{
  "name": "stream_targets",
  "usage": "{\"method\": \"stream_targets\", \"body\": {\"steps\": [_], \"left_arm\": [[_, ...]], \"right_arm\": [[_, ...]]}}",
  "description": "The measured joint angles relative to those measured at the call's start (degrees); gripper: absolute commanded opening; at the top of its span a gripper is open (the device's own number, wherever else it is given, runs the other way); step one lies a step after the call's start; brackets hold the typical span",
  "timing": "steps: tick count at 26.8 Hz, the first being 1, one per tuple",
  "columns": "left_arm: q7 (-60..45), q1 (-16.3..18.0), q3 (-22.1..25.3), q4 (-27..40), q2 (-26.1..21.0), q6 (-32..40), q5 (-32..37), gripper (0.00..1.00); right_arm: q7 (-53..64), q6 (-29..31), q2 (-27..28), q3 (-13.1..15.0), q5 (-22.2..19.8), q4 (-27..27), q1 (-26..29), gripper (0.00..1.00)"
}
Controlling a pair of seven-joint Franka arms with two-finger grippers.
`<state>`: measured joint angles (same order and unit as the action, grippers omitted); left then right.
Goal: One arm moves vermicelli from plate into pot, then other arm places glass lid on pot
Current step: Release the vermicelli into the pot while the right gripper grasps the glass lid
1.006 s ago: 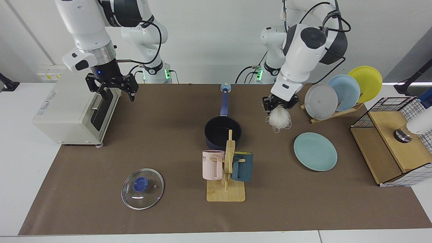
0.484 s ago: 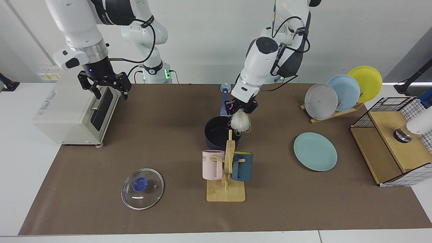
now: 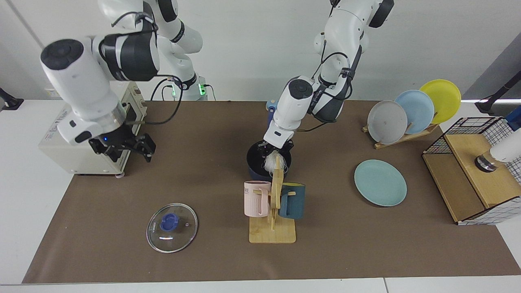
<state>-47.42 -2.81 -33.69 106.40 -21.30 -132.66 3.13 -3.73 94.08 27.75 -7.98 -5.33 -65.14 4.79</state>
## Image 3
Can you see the pink cup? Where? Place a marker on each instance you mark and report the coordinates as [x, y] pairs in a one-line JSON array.
[[255, 201]]

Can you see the wooden cup stand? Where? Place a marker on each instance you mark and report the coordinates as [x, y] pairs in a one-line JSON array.
[[272, 232]]

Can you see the dark teal cup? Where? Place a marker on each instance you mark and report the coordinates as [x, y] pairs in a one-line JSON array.
[[294, 203]]

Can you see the white vermicelli bundle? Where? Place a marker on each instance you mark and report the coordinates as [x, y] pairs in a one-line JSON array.
[[270, 163]]

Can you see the light blue plate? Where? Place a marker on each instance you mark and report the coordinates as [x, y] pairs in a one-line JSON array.
[[419, 110]]

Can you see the brown table cloth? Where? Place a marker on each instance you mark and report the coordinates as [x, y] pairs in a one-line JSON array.
[[163, 183]]

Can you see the yellow plate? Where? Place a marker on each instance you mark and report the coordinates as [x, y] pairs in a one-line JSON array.
[[443, 97]]

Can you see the white power strip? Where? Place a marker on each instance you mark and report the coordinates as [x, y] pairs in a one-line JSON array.
[[51, 92]]

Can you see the small blue round thing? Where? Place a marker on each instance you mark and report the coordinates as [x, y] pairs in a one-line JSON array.
[[272, 106]]

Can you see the glass lid blue knob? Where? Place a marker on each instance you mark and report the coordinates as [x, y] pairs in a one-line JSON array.
[[171, 228]]

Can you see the blue box corner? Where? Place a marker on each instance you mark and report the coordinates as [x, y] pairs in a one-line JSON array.
[[515, 118]]

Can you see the wooden plate rack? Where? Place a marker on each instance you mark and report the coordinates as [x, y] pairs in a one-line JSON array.
[[403, 138]]

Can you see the grey plate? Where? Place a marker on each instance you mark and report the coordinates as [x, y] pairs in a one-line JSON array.
[[386, 122]]

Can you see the pale toaster oven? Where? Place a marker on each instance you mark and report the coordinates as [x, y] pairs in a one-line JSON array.
[[81, 162]]

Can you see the black stand foot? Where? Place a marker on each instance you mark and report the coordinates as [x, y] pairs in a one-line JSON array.
[[10, 101], [494, 99]]

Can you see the pale green plate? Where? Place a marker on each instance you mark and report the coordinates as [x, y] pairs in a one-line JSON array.
[[380, 183]]

